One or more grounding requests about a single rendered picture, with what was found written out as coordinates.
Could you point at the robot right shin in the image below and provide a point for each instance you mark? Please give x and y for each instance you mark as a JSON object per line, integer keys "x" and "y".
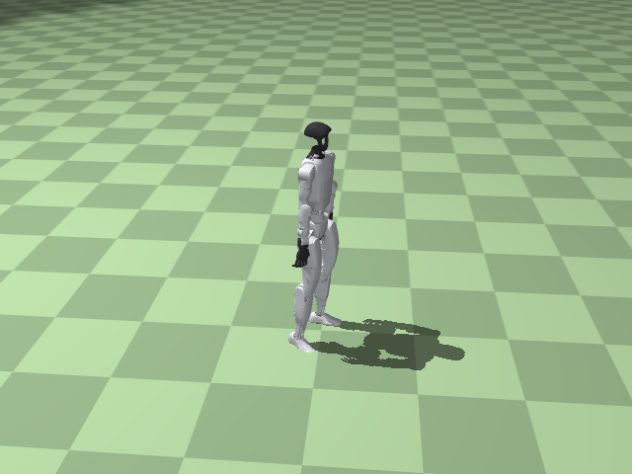
{"x": 302, "y": 309}

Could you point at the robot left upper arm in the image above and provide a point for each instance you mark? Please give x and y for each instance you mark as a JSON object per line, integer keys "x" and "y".
{"x": 334, "y": 184}

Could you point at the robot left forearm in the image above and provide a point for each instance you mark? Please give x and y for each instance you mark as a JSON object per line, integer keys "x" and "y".
{"x": 330, "y": 207}

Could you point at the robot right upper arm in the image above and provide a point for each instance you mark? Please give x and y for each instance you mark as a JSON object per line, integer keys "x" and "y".
{"x": 306, "y": 175}

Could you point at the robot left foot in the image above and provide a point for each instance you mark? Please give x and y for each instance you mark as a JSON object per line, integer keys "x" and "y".
{"x": 326, "y": 319}

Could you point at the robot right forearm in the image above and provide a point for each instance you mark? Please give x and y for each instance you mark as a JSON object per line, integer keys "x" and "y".
{"x": 304, "y": 221}

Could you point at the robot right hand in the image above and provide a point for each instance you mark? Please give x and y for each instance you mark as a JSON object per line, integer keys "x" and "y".
{"x": 302, "y": 254}

